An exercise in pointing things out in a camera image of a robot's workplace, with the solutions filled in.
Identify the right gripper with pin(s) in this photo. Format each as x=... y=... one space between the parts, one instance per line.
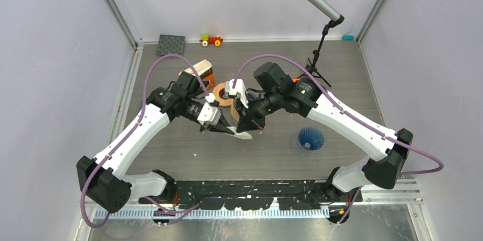
x=249 y=123

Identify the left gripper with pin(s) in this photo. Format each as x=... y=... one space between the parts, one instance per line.
x=220 y=128

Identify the white paper coffee filter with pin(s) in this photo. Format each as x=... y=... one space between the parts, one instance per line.
x=242 y=135

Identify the orange coffee filter box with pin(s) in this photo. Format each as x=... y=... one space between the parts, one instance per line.
x=205 y=72

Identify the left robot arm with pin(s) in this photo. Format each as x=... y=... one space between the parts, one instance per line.
x=104 y=175

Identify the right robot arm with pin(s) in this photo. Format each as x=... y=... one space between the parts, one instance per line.
x=386 y=149

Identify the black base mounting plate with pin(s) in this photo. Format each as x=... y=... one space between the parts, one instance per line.
x=251 y=195

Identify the red toy car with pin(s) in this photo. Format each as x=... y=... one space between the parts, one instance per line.
x=206 y=40

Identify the grey building block baseplate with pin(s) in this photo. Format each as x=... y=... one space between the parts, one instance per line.
x=171 y=44

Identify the teal small block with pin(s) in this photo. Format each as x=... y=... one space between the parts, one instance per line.
x=348 y=37

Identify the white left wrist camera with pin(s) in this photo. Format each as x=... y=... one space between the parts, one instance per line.
x=210 y=114

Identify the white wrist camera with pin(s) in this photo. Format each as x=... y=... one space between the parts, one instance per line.
x=210 y=114
x=234 y=88

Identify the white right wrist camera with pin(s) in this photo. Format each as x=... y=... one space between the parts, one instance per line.
x=234 y=88

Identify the wooden ring dripper stand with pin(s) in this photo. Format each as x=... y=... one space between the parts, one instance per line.
x=219 y=92

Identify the aluminium frame rail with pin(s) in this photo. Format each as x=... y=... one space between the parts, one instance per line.
x=116 y=12

